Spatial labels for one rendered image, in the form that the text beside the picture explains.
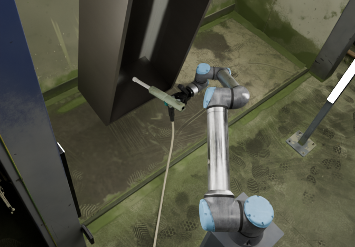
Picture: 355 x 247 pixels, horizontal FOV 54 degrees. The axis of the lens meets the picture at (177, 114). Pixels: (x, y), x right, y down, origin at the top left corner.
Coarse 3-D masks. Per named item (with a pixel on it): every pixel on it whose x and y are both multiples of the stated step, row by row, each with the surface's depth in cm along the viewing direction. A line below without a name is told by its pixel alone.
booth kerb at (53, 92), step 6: (228, 6) 389; (234, 6) 396; (216, 12) 380; (222, 12) 388; (228, 12) 396; (204, 18) 372; (210, 18) 380; (216, 18) 388; (204, 24) 380; (72, 78) 298; (60, 84) 293; (66, 84) 298; (72, 84) 303; (48, 90) 288; (54, 90) 293; (60, 90) 298; (66, 90) 302; (48, 96) 292; (54, 96) 297
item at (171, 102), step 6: (144, 84) 245; (150, 90) 240; (156, 90) 238; (156, 96) 238; (162, 96) 233; (168, 96) 233; (168, 102) 231; (174, 102) 228; (180, 102) 227; (168, 108) 237; (174, 108) 230; (180, 108) 225; (174, 114) 242
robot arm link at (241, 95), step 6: (216, 72) 239; (222, 72) 232; (228, 72) 233; (216, 78) 241; (222, 78) 223; (228, 78) 217; (222, 84) 220; (228, 84) 208; (234, 84) 203; (234, 90) 186; (240, 90) 188; (246, 90) 192; (234, 96) 185; (240, 96) 186; (246, 96) 189; (234, 102) 185; (240, 102) 186; (246, 102) 191; (234, 108) 188
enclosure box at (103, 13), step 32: (96, 0) 160; (128, 0) 140; (160, 0) 224; (192, 0) 201; (96, 32) 177; (128, 32) 230; (160, 32) 242; (192, 32) 215; (96, 64) 197; (128, 64) 266; (160, 64) 262; (96, 96) 223; (128, 96) 253
